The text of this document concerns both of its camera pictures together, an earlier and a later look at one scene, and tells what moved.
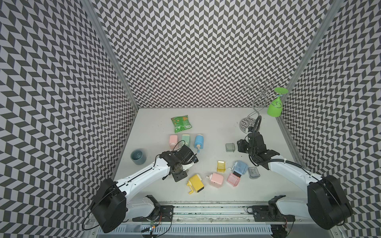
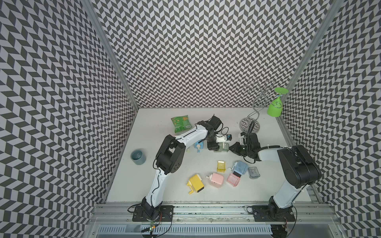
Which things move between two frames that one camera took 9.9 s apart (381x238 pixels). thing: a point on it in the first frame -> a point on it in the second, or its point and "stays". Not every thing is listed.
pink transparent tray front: [233, 179] stays
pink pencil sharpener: [216, 180] stays
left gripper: [178, 177] -> [214, 146]
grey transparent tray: [253, 172] stays
